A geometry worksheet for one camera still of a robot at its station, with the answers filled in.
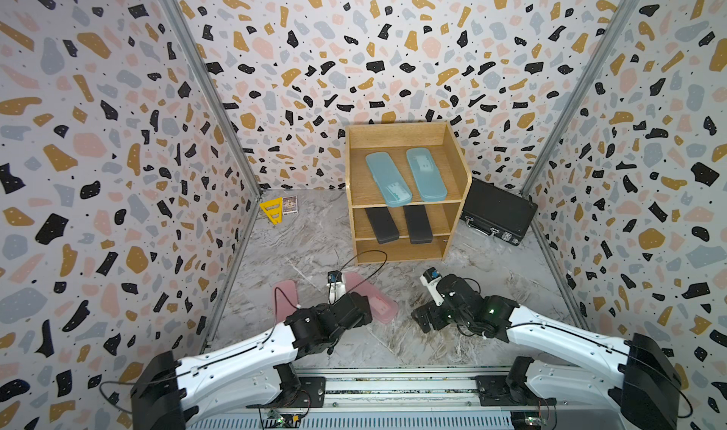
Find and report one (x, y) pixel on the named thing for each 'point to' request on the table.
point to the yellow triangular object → (274, 209)
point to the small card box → (290, 205)
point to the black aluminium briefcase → (496, 212)
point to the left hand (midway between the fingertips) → (358, 306)
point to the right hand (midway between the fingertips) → (420, 310)
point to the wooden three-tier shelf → (407, 183)
